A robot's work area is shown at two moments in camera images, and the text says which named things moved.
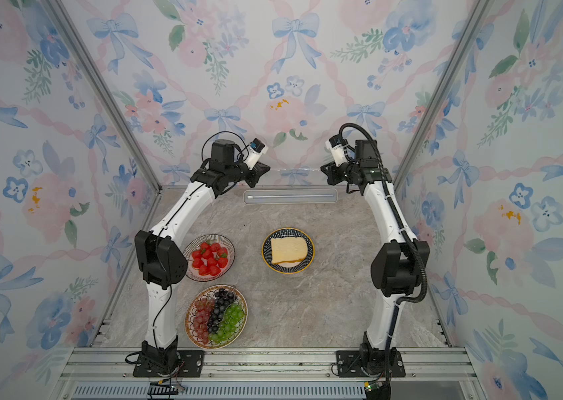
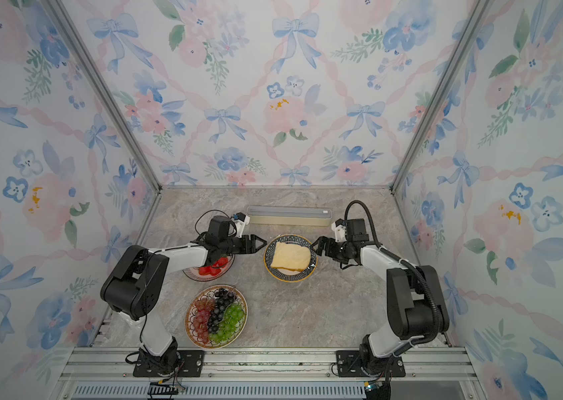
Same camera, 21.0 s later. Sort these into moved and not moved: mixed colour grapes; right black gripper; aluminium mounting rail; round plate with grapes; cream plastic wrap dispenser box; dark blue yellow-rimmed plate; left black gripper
Moved: cream plastic wrap dispenser box; left black gripper; right black gripper; dark blue yellow-rimmed plate
Not moved: aluminium mounting rail; round plate with grapes; mixed colour grapes
